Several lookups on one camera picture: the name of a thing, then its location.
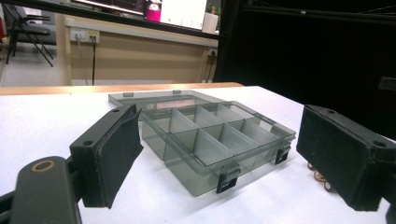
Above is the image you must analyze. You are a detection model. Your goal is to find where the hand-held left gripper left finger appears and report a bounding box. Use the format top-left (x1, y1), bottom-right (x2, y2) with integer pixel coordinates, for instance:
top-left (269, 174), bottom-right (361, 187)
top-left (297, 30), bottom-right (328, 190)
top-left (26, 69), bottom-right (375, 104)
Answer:
top-left (68, 104), bottom-right (144, 209)

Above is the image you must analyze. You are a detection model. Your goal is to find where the black metal bar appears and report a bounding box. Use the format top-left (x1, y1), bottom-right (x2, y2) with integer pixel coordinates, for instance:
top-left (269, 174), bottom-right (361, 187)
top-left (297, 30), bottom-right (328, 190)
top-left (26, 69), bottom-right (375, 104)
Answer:
top-left (0, 0), bottom-right (220, 41)

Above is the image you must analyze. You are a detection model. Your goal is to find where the white screen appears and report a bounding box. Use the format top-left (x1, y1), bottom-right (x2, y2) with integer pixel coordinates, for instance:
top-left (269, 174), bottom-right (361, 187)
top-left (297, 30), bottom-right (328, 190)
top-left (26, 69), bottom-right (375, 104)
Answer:
top-left (160, 0), bottom-right (208, 32)

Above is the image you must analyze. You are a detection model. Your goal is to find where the black folding chair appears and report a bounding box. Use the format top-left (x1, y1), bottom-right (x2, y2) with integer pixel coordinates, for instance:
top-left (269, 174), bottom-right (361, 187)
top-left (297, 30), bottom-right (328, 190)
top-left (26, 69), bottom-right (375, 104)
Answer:
top-left (2, 3), bottom-right (56, 68)

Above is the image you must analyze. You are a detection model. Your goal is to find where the black curtain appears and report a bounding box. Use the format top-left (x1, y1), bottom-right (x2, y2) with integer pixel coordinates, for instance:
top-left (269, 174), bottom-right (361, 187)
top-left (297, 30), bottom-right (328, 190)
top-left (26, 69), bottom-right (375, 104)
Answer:
top-left (214, 0), bottom-right (396, 142)

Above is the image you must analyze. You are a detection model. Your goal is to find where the thin black cable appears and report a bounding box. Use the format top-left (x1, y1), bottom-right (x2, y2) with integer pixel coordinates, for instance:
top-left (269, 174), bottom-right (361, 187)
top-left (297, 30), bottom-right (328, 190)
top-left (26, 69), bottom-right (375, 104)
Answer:
top-left (206, 52), bottom-right (217, 83)

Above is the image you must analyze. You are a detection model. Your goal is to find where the white plant pot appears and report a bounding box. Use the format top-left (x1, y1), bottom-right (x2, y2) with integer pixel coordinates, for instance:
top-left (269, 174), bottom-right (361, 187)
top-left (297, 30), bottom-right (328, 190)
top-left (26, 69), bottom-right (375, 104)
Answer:
top-left (202, 5), bottom-right (221, 35)

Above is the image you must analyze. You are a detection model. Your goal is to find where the wooden counter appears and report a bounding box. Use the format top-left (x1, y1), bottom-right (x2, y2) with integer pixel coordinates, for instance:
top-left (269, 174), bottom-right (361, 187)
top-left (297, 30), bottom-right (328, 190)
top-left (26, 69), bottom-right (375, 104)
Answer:
top-left (55, 13), bottom-right (219, 87)

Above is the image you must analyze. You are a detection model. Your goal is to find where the dark monitor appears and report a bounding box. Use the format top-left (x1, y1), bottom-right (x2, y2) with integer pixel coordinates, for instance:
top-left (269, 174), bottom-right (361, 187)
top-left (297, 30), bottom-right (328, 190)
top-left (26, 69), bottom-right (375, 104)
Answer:
top-left (70, 0), bottom-right (146, 16)

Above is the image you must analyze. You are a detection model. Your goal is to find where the grey label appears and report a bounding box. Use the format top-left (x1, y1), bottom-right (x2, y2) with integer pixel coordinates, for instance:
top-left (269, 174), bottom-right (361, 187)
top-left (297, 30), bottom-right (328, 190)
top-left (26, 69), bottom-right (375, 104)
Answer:
top-left (377, 76), bottom-right (396, 91)

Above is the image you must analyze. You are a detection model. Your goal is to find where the white wall socket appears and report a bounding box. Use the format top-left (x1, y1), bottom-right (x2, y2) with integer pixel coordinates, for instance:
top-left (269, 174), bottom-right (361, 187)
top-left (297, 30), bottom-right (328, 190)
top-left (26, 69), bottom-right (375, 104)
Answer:
top-left (69, 27), bottom-right (101, 44)

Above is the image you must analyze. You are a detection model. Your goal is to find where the pink object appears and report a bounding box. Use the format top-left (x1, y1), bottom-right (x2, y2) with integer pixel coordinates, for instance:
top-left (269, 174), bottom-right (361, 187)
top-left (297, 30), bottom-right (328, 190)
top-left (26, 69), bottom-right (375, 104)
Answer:
top-left (145, 2), bottom-right (163, 23)

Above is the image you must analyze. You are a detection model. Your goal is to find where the grey cable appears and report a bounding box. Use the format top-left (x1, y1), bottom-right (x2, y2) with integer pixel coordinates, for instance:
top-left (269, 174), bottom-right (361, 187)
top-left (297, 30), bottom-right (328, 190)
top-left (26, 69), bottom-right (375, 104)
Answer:
top-left (75, 35), bottom-right (90, 87)

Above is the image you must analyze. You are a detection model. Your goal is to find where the clear grey compartment box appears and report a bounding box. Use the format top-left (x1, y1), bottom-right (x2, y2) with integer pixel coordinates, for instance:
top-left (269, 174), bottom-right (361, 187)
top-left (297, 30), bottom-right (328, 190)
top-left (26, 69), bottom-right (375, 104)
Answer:
top-left (107, 89), bottom-right (297, 198)

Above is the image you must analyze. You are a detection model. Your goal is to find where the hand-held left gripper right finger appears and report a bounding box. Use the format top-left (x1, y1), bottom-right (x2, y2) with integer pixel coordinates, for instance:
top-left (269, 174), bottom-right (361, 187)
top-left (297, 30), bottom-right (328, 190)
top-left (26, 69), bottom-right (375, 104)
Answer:
top-left (296, 104), bottom-right (396, 213)

